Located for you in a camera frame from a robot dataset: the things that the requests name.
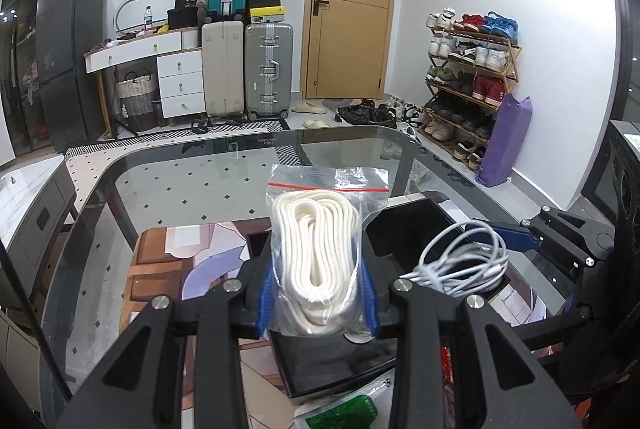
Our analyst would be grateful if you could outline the green white medicine pouch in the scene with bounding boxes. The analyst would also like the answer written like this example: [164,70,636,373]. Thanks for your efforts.
[293,377,394,429]

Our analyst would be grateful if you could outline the wooden door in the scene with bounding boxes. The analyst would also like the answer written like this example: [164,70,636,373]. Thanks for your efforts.
[300,0,394,99]

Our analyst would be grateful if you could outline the woven laundry basket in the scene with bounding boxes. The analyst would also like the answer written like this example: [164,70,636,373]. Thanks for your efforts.
[115,71,158,134]

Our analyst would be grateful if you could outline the white cable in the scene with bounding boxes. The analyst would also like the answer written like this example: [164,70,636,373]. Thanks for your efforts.
[399,220,510,296]

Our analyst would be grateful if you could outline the black storage box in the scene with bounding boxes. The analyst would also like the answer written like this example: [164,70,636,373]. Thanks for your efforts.
[267,191,480,401]

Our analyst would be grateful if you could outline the purple bag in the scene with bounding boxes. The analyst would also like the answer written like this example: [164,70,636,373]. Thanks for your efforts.
[476,94,533,188]

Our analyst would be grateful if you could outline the grey side cabinet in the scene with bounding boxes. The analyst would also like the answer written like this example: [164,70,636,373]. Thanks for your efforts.
[1,155,76,296]

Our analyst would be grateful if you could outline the white drawer desk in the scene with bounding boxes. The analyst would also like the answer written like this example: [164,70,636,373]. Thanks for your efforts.
[85,27,206,119]

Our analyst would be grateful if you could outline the silver suitcase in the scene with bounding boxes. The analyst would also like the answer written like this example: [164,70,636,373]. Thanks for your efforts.
[244,22,294,120]

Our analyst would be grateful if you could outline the beige suitcase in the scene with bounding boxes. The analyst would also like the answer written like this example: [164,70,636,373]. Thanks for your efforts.
[202,21,244,116]

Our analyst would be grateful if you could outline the plastic water bottle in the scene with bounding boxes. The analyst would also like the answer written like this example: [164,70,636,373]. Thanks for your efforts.
[143,6,154,35]

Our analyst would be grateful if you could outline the wooden shoe rack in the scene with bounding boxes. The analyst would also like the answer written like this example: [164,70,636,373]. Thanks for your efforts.
[420,8,521,171]

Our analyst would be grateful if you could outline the black refrigerator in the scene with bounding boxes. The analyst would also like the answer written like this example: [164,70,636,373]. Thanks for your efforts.
[36,0,105,153]

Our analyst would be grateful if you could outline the bag of white laces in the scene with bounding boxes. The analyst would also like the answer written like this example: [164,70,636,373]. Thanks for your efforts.
[266,165,390,337]

